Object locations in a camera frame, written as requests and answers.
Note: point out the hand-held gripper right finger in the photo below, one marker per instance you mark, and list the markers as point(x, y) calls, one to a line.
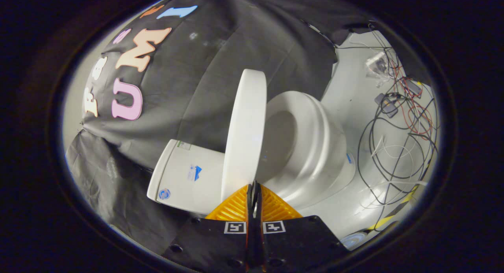
point(299, 241)

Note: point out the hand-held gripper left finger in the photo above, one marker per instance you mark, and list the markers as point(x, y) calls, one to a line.
point(208, 241)

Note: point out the white toilet lid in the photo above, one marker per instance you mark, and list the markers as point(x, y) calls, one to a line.
point(246, 131)

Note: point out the yellow black floor tape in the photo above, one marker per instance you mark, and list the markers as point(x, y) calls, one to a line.
point(393, 216)

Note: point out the small grey adapter box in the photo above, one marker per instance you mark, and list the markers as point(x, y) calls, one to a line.
point(413, 88)
point(388, 104)

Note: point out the black backdrop cloth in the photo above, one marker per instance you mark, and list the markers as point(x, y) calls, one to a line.
point(204, 76)

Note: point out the clear plastic bag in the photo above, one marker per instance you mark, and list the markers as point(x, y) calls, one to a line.
point(376, 66)

